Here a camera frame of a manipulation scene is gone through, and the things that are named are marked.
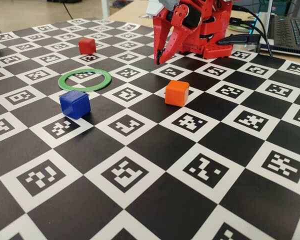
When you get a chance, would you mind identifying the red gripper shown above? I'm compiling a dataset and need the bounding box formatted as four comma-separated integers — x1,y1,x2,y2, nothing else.
152,0,208,66

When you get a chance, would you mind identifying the orange cube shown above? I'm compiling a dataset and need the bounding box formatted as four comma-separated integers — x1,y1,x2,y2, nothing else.
164,80,190,107

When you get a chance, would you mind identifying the red cube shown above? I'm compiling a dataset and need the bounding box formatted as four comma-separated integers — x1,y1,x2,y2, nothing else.
78,37,97,55

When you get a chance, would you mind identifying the blue cube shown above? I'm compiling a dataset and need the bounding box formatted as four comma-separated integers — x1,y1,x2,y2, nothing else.
59,90,91,120

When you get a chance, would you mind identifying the red perforated robot base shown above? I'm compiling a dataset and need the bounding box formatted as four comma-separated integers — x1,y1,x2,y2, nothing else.
177,41,233,60

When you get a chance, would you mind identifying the gray laptop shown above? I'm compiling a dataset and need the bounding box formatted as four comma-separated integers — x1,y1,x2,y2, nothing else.
254,0,300,58

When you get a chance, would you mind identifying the black white marker checkerboard mat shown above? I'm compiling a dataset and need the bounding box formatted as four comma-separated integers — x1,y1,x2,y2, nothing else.
0,17,300,240

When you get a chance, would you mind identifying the black angled plug cable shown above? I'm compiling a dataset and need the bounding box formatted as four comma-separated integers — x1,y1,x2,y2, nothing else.
216,34,262,46

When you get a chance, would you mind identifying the black cable thin plug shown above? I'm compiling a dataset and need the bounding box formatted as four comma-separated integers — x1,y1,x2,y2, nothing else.
231,4,274,57

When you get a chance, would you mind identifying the black cable wide plug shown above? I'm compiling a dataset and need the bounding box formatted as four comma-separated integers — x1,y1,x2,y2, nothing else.
228,17,268,47

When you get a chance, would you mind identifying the green ring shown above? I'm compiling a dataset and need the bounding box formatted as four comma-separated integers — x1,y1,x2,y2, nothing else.
57,68,113,92

